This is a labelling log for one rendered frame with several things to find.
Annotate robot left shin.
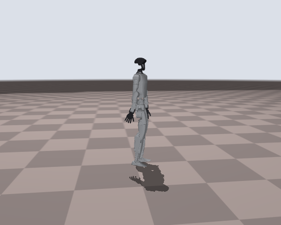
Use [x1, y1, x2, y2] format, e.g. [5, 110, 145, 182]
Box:
[140, 136, 145, 160]

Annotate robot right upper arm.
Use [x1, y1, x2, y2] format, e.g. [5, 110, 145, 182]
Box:
[133, 75, 141, 97]

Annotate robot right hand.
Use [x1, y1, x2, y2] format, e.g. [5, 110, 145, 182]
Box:
[125, 110, 135, 123]

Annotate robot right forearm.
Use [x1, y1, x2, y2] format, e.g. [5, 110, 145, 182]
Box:
[130, 91, 138, 113]

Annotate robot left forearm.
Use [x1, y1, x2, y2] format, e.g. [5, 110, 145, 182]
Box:
[143, 95, 148, 108]

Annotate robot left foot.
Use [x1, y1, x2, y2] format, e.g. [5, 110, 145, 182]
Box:
[139, 158, 151, 162]

